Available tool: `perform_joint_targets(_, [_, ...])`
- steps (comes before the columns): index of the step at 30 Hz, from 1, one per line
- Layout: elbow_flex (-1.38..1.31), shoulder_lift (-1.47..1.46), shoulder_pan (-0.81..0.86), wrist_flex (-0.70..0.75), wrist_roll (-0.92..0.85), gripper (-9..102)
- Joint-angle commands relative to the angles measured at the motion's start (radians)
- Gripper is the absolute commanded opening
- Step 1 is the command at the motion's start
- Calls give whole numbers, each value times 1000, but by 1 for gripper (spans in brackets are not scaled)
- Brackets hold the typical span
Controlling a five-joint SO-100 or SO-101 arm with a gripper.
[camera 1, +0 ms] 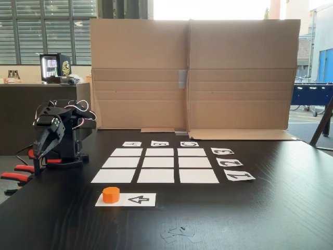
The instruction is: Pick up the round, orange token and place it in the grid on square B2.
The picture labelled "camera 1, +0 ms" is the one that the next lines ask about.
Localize round orange token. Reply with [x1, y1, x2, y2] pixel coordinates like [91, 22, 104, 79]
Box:
[102, 186, 121, 204]

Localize white nine-square paper grid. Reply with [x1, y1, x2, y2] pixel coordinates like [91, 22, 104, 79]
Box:
[90, 147, 221, 184]

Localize red black bar clamp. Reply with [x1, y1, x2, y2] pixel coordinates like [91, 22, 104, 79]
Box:
[27, 148, 64, 177]

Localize dark counter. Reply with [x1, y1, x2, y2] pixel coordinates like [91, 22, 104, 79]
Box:
[0, 82, 92, 157]

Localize red black spring clamp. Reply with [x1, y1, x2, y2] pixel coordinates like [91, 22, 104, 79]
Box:
[0, 164, 36, 196]

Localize black mini fridge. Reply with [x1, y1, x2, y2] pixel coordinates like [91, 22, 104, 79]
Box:
[39, 53, 72, 84]

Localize grey window blinds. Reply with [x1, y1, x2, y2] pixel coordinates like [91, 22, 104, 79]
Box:
[0, 0, 98, 66]

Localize white arrow paper sheet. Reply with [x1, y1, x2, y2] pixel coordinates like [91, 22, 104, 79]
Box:
[94, 192, 157, 208]

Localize clear tape scraps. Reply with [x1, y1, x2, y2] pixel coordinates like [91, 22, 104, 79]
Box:
[159, 224, 204, 245]

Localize paper sheet number 3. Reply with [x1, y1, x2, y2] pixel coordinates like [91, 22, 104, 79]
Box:
[210, 147, 235, 156]

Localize paper sheet number 2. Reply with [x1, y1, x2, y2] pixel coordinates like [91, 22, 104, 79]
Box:
[216, 157, 244, 168]

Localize paper sheet number 1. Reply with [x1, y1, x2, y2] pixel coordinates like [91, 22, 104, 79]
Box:
[223, 169, 257, 182]

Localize black slanted stand leg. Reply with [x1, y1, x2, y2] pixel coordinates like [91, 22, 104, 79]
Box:
[309, 94, 333, 152]

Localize black power cable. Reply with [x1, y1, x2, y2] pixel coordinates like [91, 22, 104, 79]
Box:
[15, 144, 35, 167]

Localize brown cardboard box wall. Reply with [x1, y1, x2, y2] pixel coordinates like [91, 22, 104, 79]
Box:
[89, 18, 302, 142]

